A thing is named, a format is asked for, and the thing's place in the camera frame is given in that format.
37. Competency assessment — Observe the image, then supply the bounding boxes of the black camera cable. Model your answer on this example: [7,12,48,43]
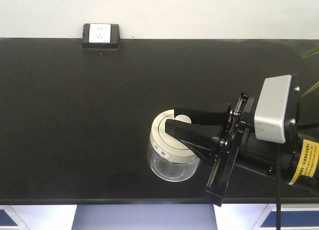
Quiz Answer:
[274,122,319,230]

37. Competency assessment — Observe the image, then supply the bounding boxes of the green plant leaves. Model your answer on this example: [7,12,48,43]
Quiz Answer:
[302,48,319,97]

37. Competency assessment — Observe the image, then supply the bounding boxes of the white socket in black box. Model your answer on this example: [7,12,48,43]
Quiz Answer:
[82,23,121,50]

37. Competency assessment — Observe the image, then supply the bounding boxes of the black robot arm with label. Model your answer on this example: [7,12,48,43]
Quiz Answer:
[164,93,319,206]

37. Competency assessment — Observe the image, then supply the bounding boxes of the glass jar with white lid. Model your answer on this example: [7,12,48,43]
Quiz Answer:
[147,110,200,182]

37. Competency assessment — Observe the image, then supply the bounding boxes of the blue white under-bench cabinet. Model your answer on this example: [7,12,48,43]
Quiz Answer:
[0,204,319,230]

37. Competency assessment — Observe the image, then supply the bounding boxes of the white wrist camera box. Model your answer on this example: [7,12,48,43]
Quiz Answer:
[254,75,299,144]

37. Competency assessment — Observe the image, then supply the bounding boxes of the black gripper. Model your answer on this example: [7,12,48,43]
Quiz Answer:
[164,93,299,206]

